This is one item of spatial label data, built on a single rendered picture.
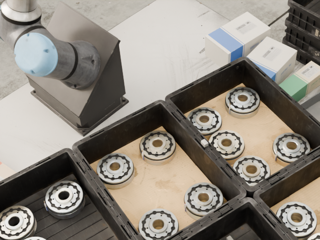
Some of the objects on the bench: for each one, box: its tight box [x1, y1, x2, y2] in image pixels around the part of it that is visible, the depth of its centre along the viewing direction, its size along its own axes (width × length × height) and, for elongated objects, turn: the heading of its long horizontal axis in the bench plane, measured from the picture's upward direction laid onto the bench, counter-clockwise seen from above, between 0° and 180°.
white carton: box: [205, 11, 271, 68], centre depth 211 cm, size 20×12×9 cm, turn 130°
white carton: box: [246, 37, 297, 85], centre depth 202 cm, size 20×12×9 cm, turn 143°
